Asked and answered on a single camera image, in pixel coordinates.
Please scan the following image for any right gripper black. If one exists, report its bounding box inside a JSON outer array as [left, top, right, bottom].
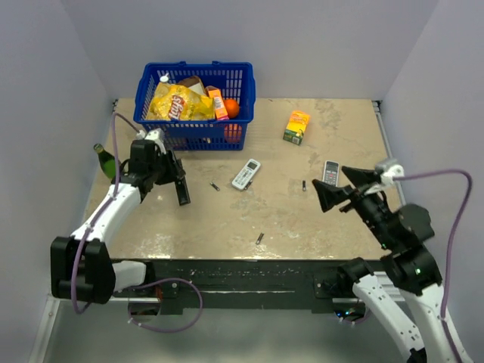
[[311, 165, 396, 247]]

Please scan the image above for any white remote control green screen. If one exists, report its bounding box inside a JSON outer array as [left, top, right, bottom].
[[231, 159, 261, 191]]

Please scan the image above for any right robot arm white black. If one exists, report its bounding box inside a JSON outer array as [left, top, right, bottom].
[[312, 161, 472, 362]]

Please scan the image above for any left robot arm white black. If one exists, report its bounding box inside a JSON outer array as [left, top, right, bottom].
[[50, 137, 191, 304]]

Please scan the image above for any white remote control dark keypad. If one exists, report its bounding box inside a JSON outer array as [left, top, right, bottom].
[[322, 160, 340, 186]]

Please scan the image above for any yellow green juice carton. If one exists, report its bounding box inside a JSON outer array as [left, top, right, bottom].
[[283, 110, 311, 146]]

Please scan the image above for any green glass bottle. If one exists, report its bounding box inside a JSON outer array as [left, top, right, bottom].
[[93, 144, 120, 180]]

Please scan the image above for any yellow Lays chips bag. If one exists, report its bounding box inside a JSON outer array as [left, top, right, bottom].
[[145, 82, 215, 121]]

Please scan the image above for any orange fruit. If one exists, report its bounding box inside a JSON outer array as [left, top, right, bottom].
[[224, 98, 240, 119]]

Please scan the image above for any orange carton in basket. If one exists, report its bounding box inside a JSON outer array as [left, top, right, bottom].
[[206, 85, 229, 120]]

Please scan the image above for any brown bread loaf bag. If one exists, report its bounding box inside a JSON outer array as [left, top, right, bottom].
[[177, 76, 207, 95]]

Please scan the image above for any blue plastic shopping basket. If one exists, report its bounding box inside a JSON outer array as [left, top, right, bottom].
[[133, 61, 256, 150]]

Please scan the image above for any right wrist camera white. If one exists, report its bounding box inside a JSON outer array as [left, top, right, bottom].
[[365, 158, 405, 195]]

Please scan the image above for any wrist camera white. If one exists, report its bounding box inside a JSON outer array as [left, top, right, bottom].
[[135, 128, 166, 154], [365, 158, 405, 195]]

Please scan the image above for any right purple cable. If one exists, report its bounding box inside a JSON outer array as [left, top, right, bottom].
[[392, 169, 473, 363]]

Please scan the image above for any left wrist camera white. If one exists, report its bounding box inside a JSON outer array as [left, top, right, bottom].
[[135, 128, 166, 154]]

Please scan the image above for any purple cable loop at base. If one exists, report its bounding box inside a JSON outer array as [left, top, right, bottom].
[[127, 278, 204, 334]]

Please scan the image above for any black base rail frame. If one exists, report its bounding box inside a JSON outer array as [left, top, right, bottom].
[[66, 256, 383, 315]]

